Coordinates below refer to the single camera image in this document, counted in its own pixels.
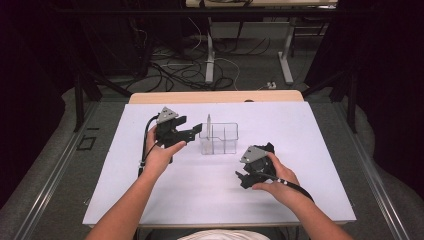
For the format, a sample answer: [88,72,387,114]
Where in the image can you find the person's right hand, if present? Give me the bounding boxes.
[251,152,315,212]

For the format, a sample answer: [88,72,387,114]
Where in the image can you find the light wooden table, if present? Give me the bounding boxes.
[128,89,305,105]

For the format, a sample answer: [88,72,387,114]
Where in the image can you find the black horizontal frame bar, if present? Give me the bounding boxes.
[54,7,338,16]

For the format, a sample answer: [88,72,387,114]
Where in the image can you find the person's white shirt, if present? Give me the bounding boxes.
[177,229,271,240]

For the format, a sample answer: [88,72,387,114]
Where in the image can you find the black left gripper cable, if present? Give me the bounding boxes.
[137,113,161,178]

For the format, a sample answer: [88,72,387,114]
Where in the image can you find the person's left hand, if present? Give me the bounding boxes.
[143,125,188,181]

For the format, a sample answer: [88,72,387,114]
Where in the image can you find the bundle of black floor cables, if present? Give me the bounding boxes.
[146,33,272,93]

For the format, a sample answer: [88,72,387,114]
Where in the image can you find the aluminium floor rail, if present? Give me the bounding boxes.
[332,101,412,240]
[12,101,102,240]

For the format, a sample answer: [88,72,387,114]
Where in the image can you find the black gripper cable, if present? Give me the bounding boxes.
[254,171,315,204]
[137,113,161,178]

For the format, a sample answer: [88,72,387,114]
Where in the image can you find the background desk top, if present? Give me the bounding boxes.
[185,0,339,9]

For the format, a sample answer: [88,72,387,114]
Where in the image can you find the clear plastic divided container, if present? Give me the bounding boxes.
[198,122,240,156]

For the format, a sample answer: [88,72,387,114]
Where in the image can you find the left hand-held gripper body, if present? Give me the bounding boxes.
[155,106,188,150]

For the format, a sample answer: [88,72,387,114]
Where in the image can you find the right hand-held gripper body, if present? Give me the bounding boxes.
[239,142,277,183]

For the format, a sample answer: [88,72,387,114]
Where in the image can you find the white floor cable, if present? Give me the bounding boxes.
[186,16,242,92]

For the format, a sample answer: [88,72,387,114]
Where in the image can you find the white table cover sheet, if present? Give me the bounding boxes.
[82,101,358,229]

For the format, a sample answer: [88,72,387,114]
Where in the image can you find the white desk leg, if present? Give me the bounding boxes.
[277,18,297,85]
[204,16,216,85]

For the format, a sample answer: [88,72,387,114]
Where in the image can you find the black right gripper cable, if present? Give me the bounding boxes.
[254,171,315,204]

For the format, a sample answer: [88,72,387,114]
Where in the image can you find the black metal stand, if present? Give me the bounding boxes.
[300,64,360,135]
[73,64,135,133]

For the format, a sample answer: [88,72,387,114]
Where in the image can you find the silver pen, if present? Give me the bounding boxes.
[205,113,213,155]

